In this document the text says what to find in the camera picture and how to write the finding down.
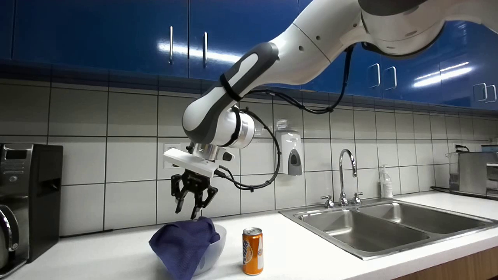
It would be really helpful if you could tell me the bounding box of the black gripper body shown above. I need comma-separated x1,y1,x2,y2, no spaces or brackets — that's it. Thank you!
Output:
181,171,210,204

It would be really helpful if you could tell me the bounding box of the dark blue waffle towel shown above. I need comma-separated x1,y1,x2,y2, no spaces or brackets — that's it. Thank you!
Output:
148,216,223,280

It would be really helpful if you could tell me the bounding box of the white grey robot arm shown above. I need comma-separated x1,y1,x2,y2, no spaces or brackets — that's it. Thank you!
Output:
165,0,498,210

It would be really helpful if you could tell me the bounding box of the orange soda can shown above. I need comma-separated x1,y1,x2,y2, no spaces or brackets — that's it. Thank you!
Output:
243,227,263,276

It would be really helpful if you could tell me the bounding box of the white soap dispenser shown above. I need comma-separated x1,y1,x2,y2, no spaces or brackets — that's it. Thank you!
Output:
276,118,304,176

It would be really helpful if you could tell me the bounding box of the chrome sink faucet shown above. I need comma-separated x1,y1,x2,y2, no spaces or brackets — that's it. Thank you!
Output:
321,148,364,209

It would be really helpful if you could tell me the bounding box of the black coffee machine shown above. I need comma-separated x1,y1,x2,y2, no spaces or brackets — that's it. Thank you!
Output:
0,143,64,280

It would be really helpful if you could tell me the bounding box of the stainless steel double sink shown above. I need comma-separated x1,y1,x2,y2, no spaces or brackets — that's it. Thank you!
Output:
283,201,497,260

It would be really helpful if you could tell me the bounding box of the clear soap bottle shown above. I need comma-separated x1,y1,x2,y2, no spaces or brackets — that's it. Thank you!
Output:
380,165,394,199

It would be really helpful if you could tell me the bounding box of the stainless steel toaster appliance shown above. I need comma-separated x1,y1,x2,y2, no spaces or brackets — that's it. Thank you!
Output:
450,145,498,199

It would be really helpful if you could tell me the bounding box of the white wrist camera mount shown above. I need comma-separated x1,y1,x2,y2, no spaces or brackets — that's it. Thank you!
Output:
164,148,234,179

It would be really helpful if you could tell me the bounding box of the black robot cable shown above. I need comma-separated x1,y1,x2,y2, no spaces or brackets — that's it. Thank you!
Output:
213,45,357,193

